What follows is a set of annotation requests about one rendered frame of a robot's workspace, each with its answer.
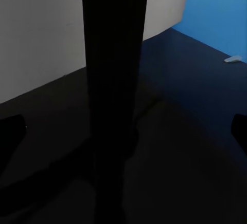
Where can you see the monitor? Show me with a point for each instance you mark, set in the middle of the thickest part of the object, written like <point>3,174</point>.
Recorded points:
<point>44,40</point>

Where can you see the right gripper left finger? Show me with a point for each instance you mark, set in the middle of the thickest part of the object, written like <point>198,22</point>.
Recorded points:
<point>12,131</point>

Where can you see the room divider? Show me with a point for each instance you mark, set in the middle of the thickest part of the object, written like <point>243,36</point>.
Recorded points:
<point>220,24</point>

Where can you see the desk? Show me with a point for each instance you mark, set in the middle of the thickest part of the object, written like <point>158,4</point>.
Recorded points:
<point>188,169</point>

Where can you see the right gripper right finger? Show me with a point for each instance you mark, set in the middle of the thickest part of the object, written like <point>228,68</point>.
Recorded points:
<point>239,130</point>

